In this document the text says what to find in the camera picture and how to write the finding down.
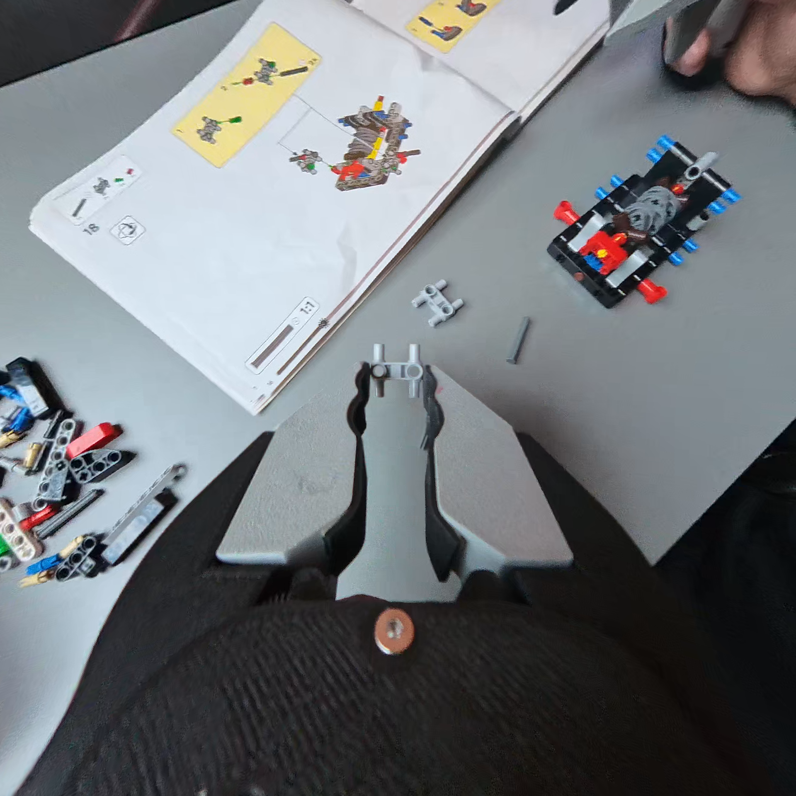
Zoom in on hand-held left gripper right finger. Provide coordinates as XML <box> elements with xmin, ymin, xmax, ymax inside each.
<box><xmin>425</xmin><ymin>366</ymin><xmax>574</xmax><ymax>583</ymax></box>

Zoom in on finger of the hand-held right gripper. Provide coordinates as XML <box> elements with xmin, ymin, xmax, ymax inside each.
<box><xmin>606</xmin><ymin>0</ymin><xmax>704</xmax><ymax>36</ymax></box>

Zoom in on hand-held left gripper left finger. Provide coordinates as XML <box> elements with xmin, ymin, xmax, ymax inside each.
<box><xmin>216</xmin><ymin>362</ymin><xmax>368</xmax><ymax>578</ymax></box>

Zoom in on grey lego H connector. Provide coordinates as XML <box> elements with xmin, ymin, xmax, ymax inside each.
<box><xmin>371</xmin><ymin>343</ymin><xmax>425</xmax><ymax>399</ymax></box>
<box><xmin>410</xmin><ymin>280</ymin><xmax>465</xmax><ymax>328</ymax></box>

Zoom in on black lego frame assembly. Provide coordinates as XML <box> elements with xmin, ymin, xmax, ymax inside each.
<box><xmin>547</xmin><ymin>133</ymin><xmax>744</xmax><ymax>310</ymax></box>

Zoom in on pile of lego pieces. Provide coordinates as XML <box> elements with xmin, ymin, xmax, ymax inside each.
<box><xmin>0</xmin><ymin>356</ymin><xmax>190</xmax><ymax>588</ymax></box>

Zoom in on lego instruction booklet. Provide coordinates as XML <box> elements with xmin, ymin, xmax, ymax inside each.
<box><xmin>28</xmin><ymin>0</ymin><xmax>613</xmax><ymax>416</ymax></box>

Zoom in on person's right hand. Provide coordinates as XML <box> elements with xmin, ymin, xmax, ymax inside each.
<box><xmin>675</xmin><ymin>0</ymin><xmax>796</xmax><ymax>107</ymax></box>

